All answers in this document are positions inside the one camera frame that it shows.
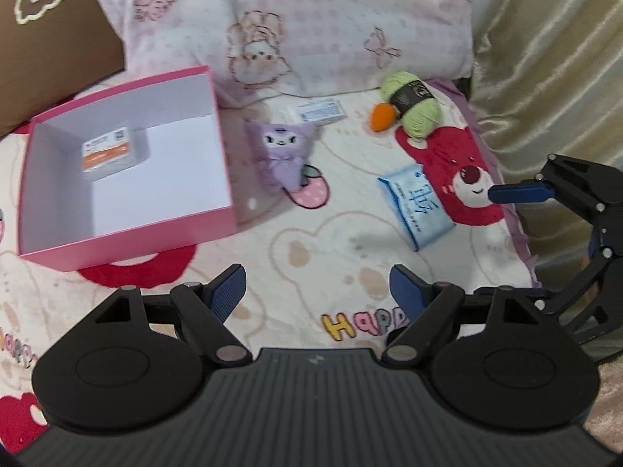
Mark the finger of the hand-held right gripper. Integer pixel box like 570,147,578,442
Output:
533,231,623,347
488,154,623,249

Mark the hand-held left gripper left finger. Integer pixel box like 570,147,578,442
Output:
95,264,253,367

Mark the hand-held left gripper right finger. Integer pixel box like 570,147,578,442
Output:
381,263,541,367

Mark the light blue tissue pack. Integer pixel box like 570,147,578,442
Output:
377,164,457,252

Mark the pink cardboard box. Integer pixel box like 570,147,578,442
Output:
17,65,239,273

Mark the green yarn ball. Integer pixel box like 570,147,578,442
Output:
380,72,447,141

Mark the purple plush toy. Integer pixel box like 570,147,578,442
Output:
243,121,317,193

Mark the orange makeup sponge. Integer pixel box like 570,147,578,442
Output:
371,102,397,133

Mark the white and blue small box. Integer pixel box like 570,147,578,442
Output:
290,97,347,125

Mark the beige satin cloth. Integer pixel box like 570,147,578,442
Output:
470,0,623,365

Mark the orange and white medicine box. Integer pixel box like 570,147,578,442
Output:
80,126,149,182

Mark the pink checked pillow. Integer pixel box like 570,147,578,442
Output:
88,0,475,108

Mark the brown pillow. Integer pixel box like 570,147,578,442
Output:
0,0,125,137

